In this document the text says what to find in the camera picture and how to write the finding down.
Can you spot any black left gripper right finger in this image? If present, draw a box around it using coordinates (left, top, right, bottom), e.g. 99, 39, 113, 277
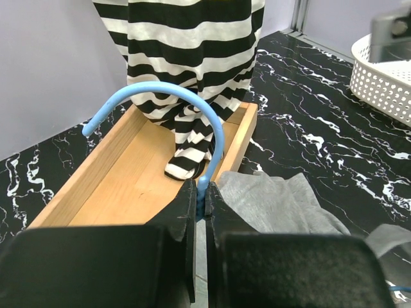
205, 183, 394, 307

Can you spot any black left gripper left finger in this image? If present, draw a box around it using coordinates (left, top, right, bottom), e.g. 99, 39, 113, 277
1, 180, 197, 307

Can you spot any grey tank top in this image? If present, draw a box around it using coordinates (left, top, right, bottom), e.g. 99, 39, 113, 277
191, 171, 410, 307

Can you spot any blue wire hanger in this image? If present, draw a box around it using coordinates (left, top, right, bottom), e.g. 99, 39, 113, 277
82, 81, 225, 221

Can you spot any black white striped tank top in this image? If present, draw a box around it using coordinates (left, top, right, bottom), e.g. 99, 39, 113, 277
94, 0, 265, 180

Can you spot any wooden clothes rack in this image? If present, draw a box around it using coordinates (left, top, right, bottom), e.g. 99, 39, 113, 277
27, 101, 258, 229

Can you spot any white perforated plastic basket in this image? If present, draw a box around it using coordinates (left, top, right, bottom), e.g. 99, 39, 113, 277
349, 35, 411, 126

